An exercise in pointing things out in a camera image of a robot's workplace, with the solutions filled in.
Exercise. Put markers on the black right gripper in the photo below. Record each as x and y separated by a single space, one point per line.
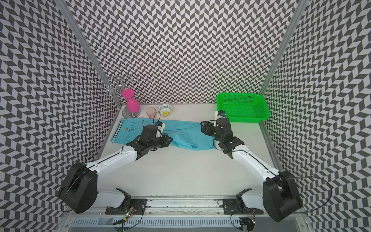
207 127

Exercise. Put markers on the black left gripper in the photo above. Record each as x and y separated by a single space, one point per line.
164 137

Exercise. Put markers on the turquoise long pants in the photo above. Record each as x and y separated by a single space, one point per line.
185 134

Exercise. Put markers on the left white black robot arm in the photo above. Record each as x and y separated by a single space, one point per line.
79 190

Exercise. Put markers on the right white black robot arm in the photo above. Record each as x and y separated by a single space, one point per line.
279 196

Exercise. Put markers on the yellow blue patterned bowl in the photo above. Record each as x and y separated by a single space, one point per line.
165 110

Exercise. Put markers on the pink ribbed glass tumbler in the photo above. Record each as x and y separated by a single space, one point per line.
151 112

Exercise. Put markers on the green plastic basket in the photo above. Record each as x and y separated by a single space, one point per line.
243 107

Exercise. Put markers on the pink plastic wine glass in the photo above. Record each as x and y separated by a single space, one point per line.
132 104

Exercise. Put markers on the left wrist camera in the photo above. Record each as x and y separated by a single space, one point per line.
160 127

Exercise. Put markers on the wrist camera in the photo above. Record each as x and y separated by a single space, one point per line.
160 127
220 114

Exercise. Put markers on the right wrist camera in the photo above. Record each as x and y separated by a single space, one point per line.
220 114

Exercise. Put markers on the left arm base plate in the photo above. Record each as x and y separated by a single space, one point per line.
140 205

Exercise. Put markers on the aluminium front frame rail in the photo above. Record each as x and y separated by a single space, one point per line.
191 213

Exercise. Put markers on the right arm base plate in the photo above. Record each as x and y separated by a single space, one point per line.
242 206

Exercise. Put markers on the aluminium right corner post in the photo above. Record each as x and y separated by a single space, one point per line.
284 44

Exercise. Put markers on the aluminium corner post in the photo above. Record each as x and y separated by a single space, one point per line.
284 44
66 13

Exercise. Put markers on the aluminium left corner post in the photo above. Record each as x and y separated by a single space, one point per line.
66 13

